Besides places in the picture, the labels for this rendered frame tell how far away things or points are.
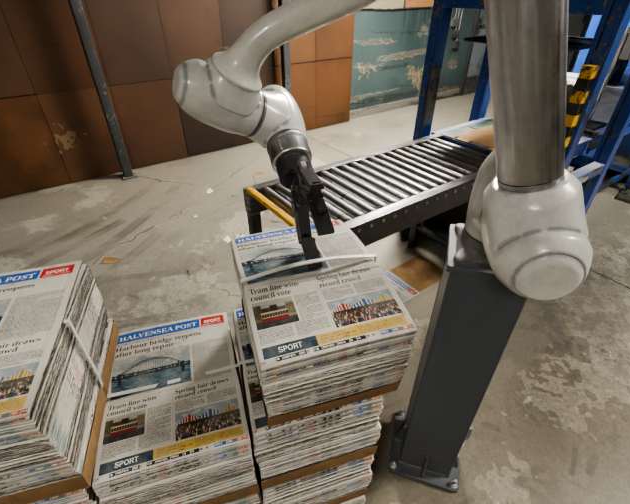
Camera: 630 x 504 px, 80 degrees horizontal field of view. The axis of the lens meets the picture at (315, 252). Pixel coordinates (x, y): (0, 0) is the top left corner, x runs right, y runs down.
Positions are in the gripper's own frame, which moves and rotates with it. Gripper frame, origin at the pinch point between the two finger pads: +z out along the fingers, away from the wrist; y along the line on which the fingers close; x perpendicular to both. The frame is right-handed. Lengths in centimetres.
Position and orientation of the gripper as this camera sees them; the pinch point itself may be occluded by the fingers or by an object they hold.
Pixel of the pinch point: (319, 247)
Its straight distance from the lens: 70.9
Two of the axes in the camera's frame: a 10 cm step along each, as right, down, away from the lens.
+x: -9.5, 1.7, -2.4
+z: 2.7, 8.7, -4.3
